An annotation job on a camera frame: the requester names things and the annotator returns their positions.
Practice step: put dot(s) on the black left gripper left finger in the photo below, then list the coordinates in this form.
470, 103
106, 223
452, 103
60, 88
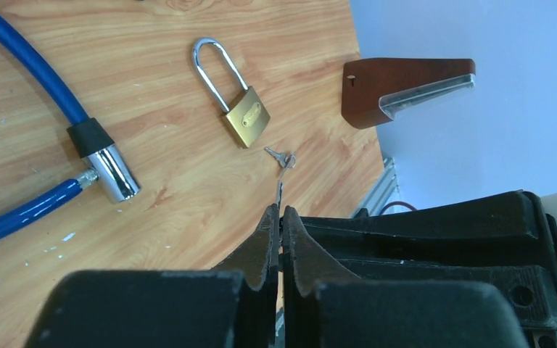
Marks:
232, 304

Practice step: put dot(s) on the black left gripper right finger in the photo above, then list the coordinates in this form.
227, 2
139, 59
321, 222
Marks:
481, 273

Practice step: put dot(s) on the blue cable lock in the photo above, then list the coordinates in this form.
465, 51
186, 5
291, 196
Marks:
56, 140

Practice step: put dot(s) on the small silver keys right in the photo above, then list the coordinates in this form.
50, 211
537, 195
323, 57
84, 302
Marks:
286, 160

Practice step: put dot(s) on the brass padlock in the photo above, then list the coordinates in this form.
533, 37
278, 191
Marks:
246, 116

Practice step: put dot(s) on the brown wooden metronome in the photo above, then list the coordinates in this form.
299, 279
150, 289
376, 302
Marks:
374, 90

